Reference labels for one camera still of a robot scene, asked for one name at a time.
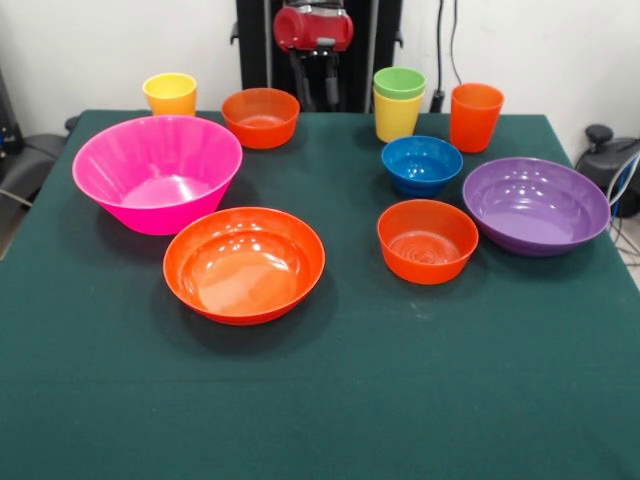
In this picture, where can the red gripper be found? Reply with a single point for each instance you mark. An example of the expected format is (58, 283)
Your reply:
(310, 30)

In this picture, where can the small orange plastic bowl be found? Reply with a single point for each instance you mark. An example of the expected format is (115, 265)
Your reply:
(425, 270)
(260, 135)

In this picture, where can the green plastic cup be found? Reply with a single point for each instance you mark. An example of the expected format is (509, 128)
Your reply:
(400, 80)

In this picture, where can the yellow plastic cup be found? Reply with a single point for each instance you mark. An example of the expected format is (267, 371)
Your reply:
(170, 87)
(395, 120)

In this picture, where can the blue plastic bowl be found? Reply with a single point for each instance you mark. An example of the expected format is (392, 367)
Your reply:
(410, 177)

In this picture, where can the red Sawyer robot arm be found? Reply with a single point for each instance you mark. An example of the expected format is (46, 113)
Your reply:
(320, 6)

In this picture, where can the light orange plastic cup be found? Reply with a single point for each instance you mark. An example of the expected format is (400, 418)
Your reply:
(172, 109)

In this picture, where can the large pink plastic bowl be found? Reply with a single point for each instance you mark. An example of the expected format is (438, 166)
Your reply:
(120, 150)

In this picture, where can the large orange plastic bowl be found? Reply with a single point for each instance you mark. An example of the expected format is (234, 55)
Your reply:
(240, 280)

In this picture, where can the purple plastic bowl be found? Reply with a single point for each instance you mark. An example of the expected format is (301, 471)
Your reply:
(535, 220)

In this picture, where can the black stand base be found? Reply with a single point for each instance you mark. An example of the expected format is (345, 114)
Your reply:
(35, 160)
(597, 165)

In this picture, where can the dark green tablecloth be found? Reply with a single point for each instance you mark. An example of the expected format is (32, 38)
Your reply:
(320, 390)

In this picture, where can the black equipment box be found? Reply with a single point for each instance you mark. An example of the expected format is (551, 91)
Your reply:
(7, 115)

